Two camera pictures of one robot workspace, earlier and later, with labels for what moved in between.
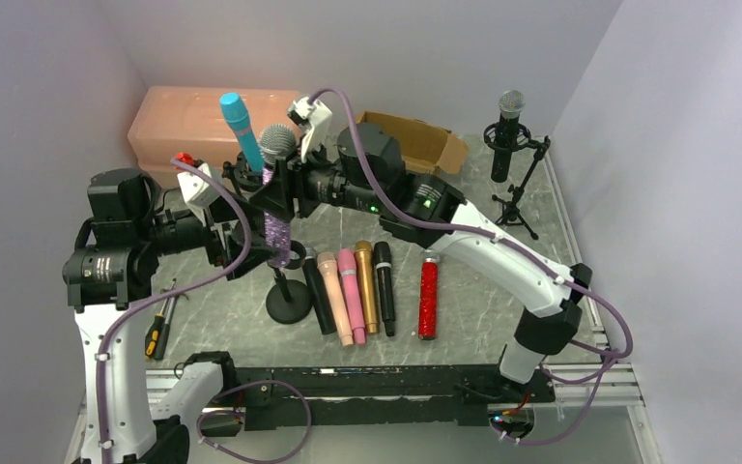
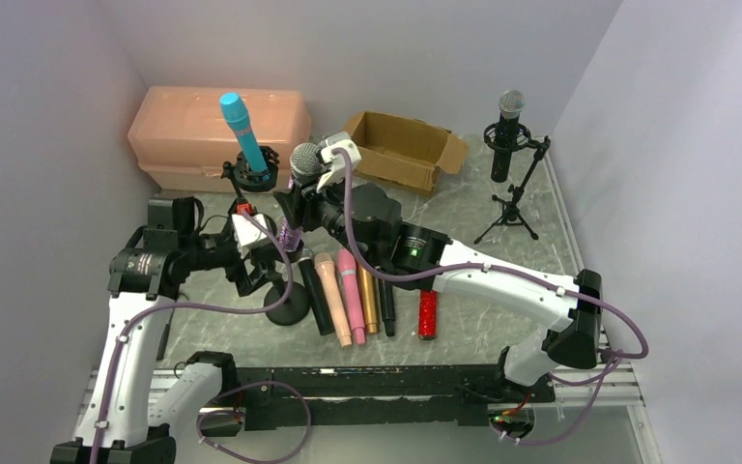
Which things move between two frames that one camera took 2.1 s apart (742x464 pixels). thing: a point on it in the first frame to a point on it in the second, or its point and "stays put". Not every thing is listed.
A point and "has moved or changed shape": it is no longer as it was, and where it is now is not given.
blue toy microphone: [235, 111] stays put
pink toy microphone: [347, 267] stays put
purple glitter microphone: [277, 142] has moved or changed shape
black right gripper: [302, 189] to [307, 194]
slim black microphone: [384, 263] stays put
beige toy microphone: [328, 265] stays put
